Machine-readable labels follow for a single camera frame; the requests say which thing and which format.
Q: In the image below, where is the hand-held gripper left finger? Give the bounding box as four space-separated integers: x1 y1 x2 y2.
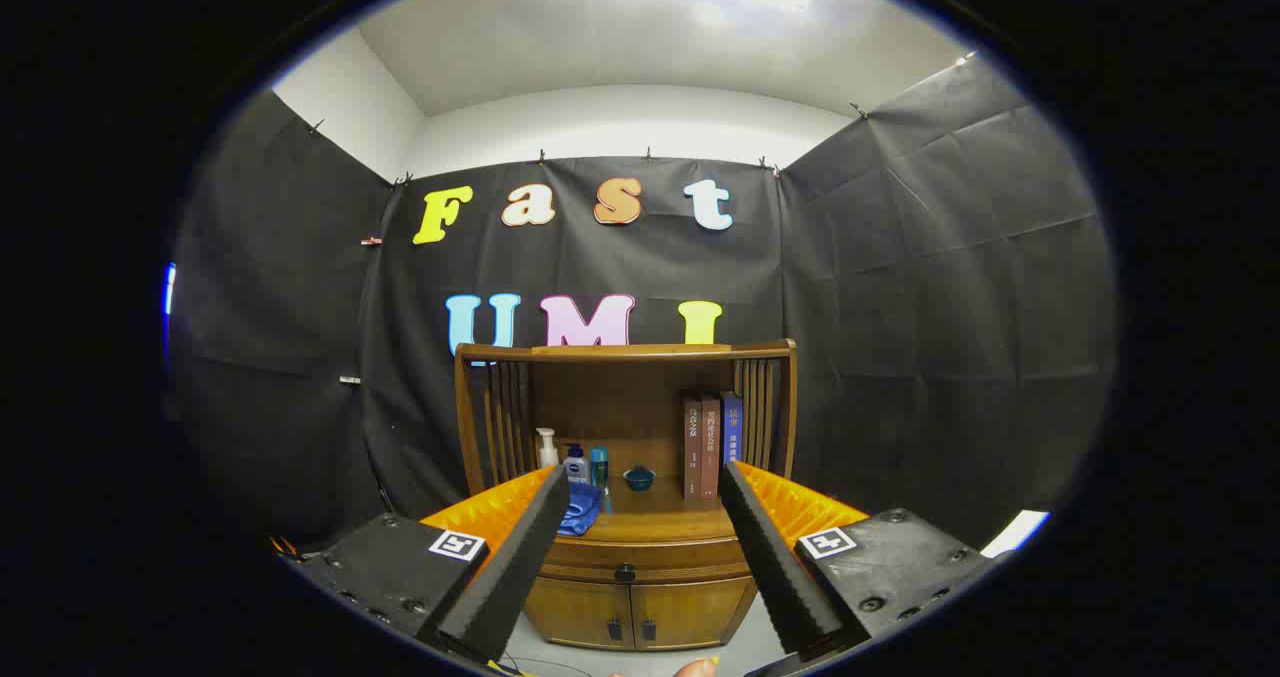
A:
290 462 571 666

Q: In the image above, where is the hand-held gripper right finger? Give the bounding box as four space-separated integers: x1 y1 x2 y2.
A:
718 459 1001 663

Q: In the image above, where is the wooden drawer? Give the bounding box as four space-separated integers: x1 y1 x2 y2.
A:
545 537 751 585

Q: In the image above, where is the wooden cabinet door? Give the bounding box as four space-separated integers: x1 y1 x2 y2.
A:
630 575 758 651
522 577 635 651

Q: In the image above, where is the wooden countertop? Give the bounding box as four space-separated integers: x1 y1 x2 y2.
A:
570 475 741 543

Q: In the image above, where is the wooden cabinet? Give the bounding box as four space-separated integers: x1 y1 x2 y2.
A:
455 339 799 653

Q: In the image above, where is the blue folded towel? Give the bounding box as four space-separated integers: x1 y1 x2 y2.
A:
557 480 604 538

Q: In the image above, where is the reddish brown book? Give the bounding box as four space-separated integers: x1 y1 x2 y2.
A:
700 394 723 501

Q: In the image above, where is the dark brown book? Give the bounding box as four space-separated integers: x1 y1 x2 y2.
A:
683 397 704 501

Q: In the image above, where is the blue book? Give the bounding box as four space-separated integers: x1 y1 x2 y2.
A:
721 391 745 468

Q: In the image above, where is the black backdrop cloth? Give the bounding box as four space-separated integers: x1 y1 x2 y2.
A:
165 52 1119 558

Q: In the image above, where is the black floor cable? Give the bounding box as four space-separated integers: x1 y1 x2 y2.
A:
500 655 601 677

